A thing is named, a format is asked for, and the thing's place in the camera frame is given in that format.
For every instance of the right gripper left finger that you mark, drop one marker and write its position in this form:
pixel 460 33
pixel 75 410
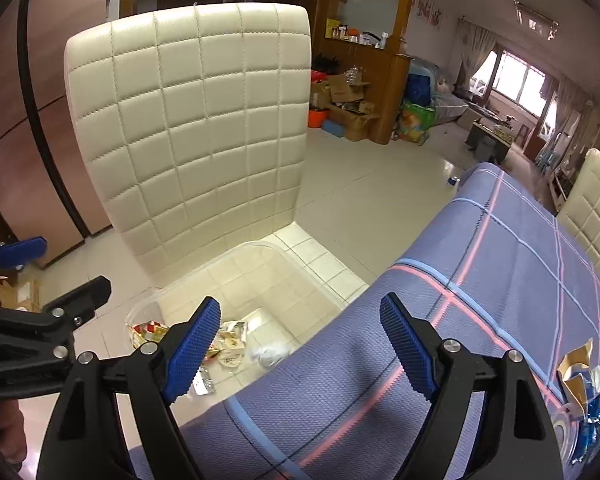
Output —
pixel 85 439

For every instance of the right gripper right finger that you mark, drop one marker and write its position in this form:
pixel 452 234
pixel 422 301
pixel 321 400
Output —
pixel 514 439

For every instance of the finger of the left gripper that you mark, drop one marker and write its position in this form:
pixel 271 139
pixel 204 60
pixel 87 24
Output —
pixel 18 254

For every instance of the clear round plastic lid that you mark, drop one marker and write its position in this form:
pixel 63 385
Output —
pixel 565 434

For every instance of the blue foil snack wrapper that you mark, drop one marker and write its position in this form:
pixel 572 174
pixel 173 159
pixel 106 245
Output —
pixel 588 440

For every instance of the blue gold torn carton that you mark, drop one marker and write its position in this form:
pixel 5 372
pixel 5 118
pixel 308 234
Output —
pixel 579 379

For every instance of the red gold foil wrapper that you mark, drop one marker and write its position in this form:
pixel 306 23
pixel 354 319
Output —
pixel 142 333

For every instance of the white green paper carton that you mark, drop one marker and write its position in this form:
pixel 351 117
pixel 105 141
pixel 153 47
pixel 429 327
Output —
pixel 229 345

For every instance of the clear plastic trash bin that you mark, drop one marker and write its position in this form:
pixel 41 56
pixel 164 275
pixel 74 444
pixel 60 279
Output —
pixel 286 295

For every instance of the left hand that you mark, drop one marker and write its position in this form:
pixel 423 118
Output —
pixel 13 441

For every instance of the blue plaid tablecloth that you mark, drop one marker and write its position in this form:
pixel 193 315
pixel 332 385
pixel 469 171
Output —
pixel 494 271

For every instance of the cream chair near left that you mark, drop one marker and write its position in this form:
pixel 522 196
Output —
pixel 193 124

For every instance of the cream chair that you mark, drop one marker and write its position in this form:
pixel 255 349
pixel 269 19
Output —
pixel 193 124
pixel 580 215

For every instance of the cream chair far centre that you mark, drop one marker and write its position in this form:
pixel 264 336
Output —
pixel 580 215

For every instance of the dark coffee table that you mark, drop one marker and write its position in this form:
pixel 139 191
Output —
pixel 489 144

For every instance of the orange bucket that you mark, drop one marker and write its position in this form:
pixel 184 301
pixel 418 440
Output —
pixel 316 118

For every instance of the green printed bag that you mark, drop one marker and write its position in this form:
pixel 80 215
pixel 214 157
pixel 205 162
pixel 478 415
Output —
pixel 413 122

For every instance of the pile of cardboard boxes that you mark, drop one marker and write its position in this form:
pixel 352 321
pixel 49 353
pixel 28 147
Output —
pixel 343 95

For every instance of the grey sofa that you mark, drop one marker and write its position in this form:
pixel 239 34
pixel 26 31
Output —
pixel 447 107

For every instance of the wooden divider cabinet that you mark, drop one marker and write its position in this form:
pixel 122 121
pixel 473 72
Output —
pixel 384 69

